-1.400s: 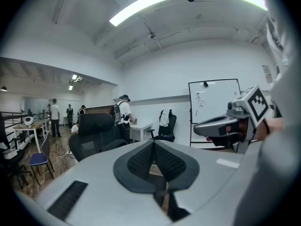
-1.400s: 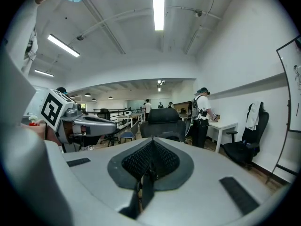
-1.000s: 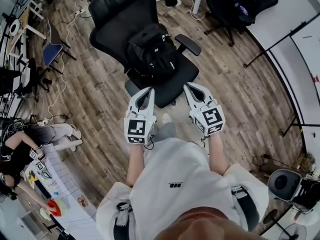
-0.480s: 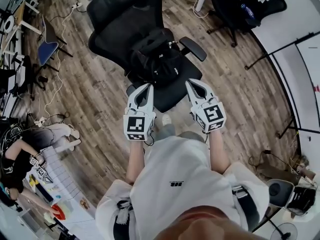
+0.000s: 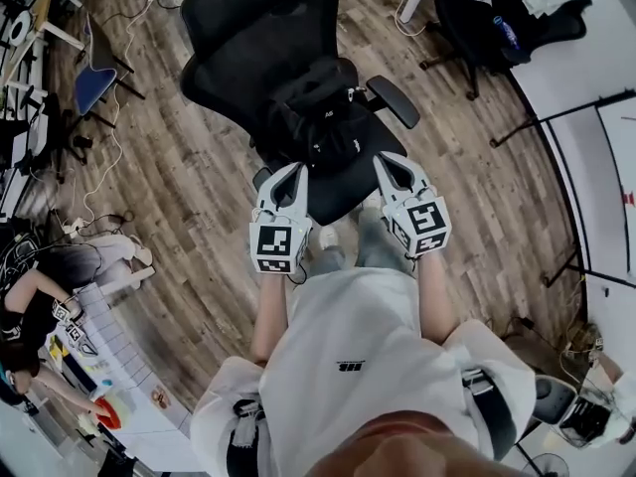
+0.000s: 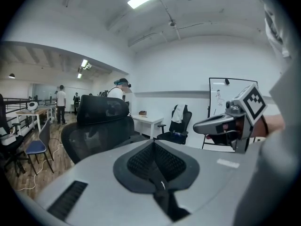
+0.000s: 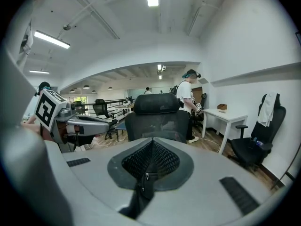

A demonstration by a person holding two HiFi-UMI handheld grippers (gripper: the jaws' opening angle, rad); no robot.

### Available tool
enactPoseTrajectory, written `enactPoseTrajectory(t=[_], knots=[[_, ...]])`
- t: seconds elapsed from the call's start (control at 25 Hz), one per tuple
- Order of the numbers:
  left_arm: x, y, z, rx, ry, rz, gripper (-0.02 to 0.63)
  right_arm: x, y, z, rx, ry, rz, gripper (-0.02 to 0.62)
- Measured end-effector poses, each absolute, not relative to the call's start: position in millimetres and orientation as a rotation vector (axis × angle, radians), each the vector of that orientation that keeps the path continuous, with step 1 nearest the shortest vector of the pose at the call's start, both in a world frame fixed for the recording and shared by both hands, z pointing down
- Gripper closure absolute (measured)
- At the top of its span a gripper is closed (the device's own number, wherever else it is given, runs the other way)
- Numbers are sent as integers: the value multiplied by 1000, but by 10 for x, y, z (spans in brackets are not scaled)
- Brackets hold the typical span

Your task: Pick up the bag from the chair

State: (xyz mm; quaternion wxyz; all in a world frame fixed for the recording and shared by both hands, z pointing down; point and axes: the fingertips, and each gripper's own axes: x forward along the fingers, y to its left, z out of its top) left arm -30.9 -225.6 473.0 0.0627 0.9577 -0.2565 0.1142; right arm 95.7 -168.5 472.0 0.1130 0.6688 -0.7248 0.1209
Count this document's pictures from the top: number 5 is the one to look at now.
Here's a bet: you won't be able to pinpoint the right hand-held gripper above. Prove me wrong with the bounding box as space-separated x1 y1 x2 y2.
373 152 453 262

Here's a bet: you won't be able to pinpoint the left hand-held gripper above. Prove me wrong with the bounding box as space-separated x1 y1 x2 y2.
249 162 314 277

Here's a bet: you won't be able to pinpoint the black backpack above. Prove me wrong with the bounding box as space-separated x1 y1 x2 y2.
266 57 373 171

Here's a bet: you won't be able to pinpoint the black mesh high-back chair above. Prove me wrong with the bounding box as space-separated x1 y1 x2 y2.
179 0 422 228

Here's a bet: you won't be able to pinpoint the person's right forearm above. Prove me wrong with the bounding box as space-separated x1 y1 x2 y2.
413 253 462 346

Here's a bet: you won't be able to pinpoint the person's left forearm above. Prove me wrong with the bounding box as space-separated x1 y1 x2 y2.
248 270 293 368

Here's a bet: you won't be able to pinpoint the black office chair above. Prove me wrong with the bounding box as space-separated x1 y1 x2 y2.
418 0 595 101

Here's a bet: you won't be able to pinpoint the blue seat chair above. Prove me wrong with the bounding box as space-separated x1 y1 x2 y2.
73 11 148 129

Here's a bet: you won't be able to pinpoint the black swivel chair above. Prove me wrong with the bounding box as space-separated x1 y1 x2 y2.
41 90 94 184

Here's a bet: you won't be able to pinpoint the person's grey trousers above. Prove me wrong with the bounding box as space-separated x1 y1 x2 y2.
306 205 416 283

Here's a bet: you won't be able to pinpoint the person's white shirt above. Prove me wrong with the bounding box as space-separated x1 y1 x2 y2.
190 265 539 477

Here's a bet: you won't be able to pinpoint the white tiled table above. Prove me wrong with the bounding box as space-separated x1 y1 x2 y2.
46 282 201 447

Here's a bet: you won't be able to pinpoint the grey bin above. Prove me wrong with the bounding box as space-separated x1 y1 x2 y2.
533 375 581 425

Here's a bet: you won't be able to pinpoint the person's face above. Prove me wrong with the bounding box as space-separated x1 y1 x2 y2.
307 411 519 477

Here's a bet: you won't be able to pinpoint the wooden table with white legs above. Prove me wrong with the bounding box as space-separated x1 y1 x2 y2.
0 0 86 94

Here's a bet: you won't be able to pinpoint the black equipment crate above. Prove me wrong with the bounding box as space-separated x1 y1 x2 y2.
559 394 618 450

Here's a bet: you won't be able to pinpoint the standing fan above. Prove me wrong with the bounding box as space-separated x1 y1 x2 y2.
528 451 571 477

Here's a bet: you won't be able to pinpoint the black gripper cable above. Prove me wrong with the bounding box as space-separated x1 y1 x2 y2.
286 245 313 286

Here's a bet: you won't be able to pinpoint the white floor cable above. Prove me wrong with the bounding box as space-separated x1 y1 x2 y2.
80 0 166 219

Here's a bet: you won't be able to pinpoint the person's left black harness strap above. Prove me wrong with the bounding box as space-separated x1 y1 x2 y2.
225 397 270 477

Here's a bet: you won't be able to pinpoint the person's black harness strap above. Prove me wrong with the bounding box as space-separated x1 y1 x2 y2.
225 397 270 477
460 367 522 462

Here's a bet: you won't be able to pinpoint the person's right black harness strap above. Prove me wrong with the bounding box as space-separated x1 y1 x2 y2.
460 367 522 462

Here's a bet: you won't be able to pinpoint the white ring light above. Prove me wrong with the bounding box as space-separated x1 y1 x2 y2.
9 9 36 47

